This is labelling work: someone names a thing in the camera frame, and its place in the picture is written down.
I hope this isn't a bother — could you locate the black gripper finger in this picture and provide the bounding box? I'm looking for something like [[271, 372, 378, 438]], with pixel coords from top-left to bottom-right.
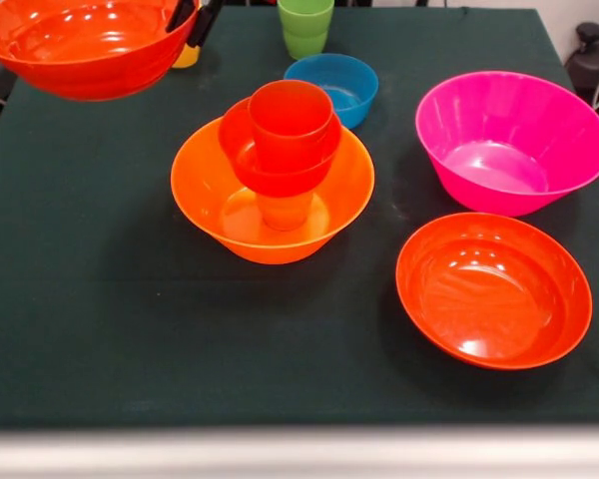
[[187, 0, 226, 50], [165, 0, 197, 34]]

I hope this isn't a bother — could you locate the large red bowl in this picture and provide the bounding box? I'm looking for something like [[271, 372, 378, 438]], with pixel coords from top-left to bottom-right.
[[395, 212, 594, 371], [0, 0, 201, 103]]

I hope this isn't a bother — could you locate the red cup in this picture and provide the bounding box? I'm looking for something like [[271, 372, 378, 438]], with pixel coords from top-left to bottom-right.
[[247, 79, 334, 175]]

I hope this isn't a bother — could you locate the large orange bowl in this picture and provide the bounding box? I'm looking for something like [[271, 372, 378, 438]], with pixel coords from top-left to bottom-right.
[[170, 115, 376, 265]]

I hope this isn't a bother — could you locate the small red bowl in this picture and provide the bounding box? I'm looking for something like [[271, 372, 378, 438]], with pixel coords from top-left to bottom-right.
[[218, 97, 342, 199]]

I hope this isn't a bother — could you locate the orange cup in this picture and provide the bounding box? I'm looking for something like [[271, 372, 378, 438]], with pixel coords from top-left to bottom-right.
[[257, 191, 315, 233]]

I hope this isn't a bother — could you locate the large pink bowl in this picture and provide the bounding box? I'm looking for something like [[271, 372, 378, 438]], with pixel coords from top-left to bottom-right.
[[414, 71, 599, 218]]

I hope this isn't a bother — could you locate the yellow cup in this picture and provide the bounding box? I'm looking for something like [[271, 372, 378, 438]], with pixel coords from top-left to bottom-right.
[[172, 43, 203, 70]]

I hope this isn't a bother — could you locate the green cup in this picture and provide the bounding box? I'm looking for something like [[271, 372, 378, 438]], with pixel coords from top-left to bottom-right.
[[277, 0, 335, 61]]

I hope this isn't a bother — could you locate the blue bowl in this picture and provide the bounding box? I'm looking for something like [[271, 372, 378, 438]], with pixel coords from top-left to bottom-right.
[[283, 53, 379, 130]]

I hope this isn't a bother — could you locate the dark green table cloth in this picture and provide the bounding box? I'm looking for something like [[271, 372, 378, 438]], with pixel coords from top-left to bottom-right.
[[0, 3, 599, 430]]

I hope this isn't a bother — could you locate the black round device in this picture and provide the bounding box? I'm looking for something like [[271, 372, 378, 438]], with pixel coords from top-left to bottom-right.
[[563, 22, 599, 109]]

